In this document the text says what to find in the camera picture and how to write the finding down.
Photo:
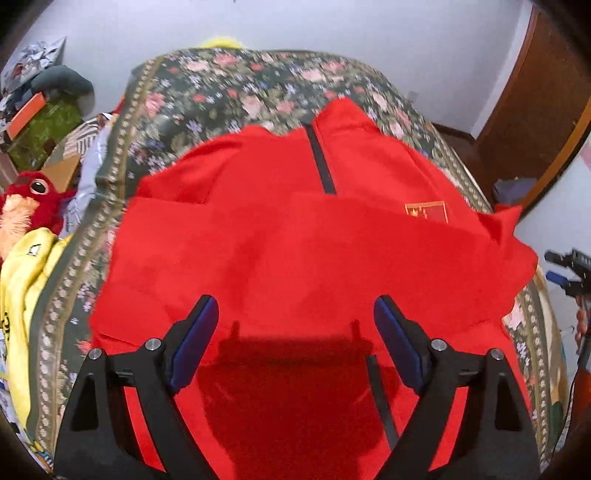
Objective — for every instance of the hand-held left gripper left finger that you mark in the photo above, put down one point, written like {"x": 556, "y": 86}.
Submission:
{"x": 196, "y": 341}

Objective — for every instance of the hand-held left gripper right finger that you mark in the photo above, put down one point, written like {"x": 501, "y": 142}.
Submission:
{"x": 398, "y": 344}

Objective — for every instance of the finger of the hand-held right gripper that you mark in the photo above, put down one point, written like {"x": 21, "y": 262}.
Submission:
{"x": 556, "y": 278}
{"x": 556, "y": 257}

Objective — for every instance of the red jacket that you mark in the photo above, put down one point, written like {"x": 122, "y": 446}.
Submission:
{"x": 286, "y": 240}

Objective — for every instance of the wooden door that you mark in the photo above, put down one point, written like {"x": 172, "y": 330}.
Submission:
{"x": 535, "y": 106}

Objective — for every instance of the yellow cloth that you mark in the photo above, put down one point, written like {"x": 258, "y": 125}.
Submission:
{"x": 27, "y": 277}

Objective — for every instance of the grey striped cloth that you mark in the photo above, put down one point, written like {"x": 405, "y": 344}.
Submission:
{"x": 90, "y": 175}

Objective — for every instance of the cardboard piece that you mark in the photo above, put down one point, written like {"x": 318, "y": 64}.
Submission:
{"x": 64, "y": 170}

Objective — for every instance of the red plush toy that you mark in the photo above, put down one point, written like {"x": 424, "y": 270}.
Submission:
{"x": 32, "y": 198}

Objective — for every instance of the floral blanket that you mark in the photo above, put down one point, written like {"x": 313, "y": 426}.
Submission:
{"x": 221, "y": 101}

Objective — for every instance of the orange and green box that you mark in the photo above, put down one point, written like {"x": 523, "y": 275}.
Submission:
{"x": 44, "y": 129}

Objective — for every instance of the grey neck pillow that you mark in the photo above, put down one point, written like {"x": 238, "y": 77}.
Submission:
{"x": 62, "y": 78}

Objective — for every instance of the white patterned bag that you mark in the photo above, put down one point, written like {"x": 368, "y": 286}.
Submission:
{"x": 34, "y": 57}

